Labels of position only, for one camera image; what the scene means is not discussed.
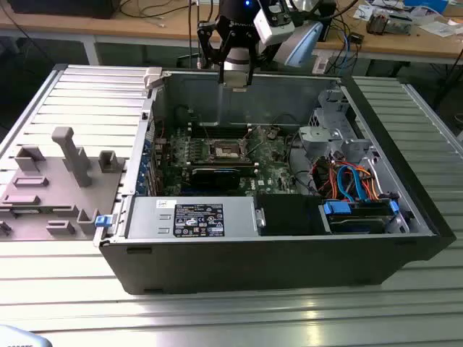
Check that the large black box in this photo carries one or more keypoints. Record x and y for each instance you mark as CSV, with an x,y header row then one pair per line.
x,y
61,9

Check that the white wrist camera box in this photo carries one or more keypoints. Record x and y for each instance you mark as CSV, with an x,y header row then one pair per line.
x,y
275,25

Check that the white rounded device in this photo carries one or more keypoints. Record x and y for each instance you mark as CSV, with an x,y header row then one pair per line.
x,y
18,338

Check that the green motherboard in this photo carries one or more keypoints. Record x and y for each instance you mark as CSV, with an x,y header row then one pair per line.
x,y
267,170

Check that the white paper sheet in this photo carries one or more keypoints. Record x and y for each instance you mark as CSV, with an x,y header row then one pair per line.
x,y
363,12
439,28

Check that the blue case latch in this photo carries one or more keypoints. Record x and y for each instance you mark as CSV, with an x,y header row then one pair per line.
x,y
102,221

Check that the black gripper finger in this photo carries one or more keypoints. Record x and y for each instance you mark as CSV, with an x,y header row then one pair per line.
x,y
250,61
203,41

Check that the black PC case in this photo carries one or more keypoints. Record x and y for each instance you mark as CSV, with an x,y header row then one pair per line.
x,y
253,267

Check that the silver coin battery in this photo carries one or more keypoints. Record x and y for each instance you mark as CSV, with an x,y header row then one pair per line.
x,y
271,134

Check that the blue cardboard box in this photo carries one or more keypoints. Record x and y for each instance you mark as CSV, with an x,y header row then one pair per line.
x,y
427,4

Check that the black plastic shroud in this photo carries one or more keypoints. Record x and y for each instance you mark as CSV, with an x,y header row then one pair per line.
x,y
285,215

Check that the CPU socket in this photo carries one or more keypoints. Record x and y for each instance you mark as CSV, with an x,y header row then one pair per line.
x,y
224,149

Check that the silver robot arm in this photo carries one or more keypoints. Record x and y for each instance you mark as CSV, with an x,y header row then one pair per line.
x,y
304,3

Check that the grey parts rack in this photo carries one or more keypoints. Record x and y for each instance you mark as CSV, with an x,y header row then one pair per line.
x,y
54,180

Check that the thin metal locking lever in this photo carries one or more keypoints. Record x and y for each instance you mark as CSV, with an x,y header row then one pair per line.
x,y
207,133

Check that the hard disk in blue carrier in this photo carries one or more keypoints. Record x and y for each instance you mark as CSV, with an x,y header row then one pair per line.
x,y
338,209

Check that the copper CPU cooler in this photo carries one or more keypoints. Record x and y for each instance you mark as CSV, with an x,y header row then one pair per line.
x,y
378,23

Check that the grey plastic case latch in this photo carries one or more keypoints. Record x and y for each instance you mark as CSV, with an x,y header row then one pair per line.
x,y
152,77

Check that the pale blue teach pendant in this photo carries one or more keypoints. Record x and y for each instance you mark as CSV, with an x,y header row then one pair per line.
x,y
305,43

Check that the grey power supply unit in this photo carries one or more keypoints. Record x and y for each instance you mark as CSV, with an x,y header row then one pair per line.
x,y
152,217

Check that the silver metal drive cage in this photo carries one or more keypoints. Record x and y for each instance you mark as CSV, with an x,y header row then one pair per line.
x,y
318,139

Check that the black graphics card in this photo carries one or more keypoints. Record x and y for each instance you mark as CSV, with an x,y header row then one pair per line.
x,y
217,180

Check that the small black box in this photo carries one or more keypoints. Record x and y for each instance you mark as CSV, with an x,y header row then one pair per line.
x,y
356,38

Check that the small white device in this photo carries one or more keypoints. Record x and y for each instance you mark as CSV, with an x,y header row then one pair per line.
x,y
320,66

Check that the grey metal box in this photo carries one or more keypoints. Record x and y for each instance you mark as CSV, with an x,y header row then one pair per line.
x,y
399,25

